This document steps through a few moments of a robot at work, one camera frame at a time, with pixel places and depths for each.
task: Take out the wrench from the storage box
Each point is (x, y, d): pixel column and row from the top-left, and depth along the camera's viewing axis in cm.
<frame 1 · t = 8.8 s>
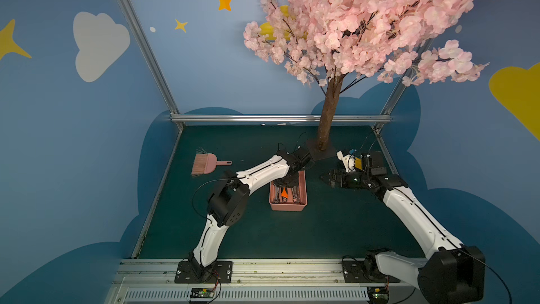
left hand: (288, 180, 91), fingers closed
right hand: (330, 175, 82), fingers open
pink plastic storage box: (297, 198, 94), on the table
orange handled adjustable wrench: (284, 195, 88), point 7 cm above the table

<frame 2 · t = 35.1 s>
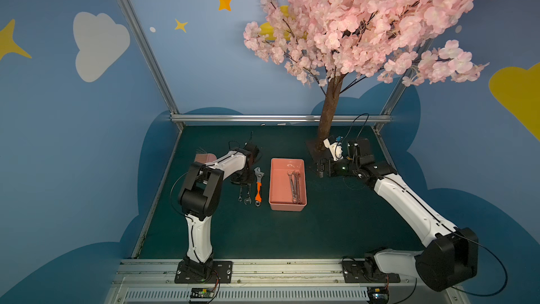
left hand: (244, 180, 98), fingers closed
right hand: (318, 163, 81), fingers open
orange handled adjustable wrench: (258, 195, 95), on the table
large silver combination wrench: (249, 198, 95), on the table
the other named things where they were.

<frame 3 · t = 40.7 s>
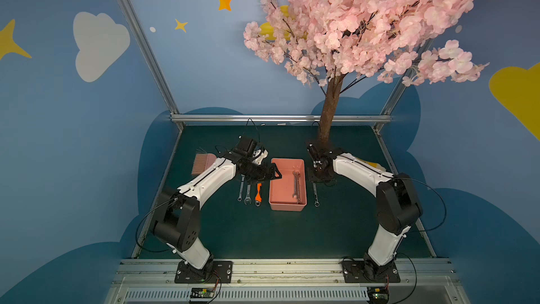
left hand: (273, 175, 85), fingers open
right hand: (317, 176, 94), fingers open
the named things where they were.

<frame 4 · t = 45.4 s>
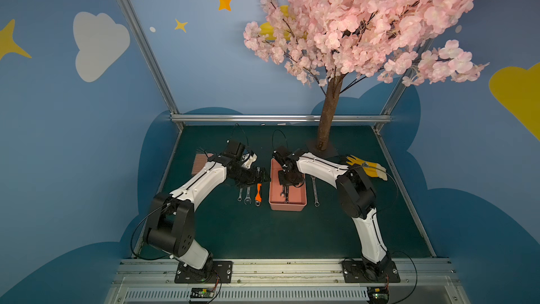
left hand: (262, 179, 86), fingers open
right hand: (288, 181, 97), fingers open
silver combination wrench 2: (286, 189, 98), on the table
the other named things where they were.

